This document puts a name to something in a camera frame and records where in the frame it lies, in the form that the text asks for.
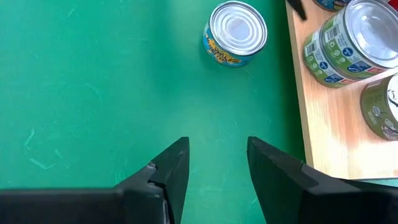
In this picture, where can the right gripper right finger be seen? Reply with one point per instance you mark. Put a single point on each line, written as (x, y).
(311, 202)

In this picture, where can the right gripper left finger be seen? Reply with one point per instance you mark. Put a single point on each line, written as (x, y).
(77, 207)

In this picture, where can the green label seafood can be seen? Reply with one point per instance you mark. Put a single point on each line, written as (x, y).
(379, 109)
(373, 31)
(323, 70)

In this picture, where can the blue yellow label tuna can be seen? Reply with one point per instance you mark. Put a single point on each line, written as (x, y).
(237, 28)

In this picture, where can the green table mat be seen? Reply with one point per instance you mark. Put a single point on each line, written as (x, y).
(109, 93)

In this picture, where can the wooden shelf with black frame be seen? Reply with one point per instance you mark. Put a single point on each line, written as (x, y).
(335, 130)

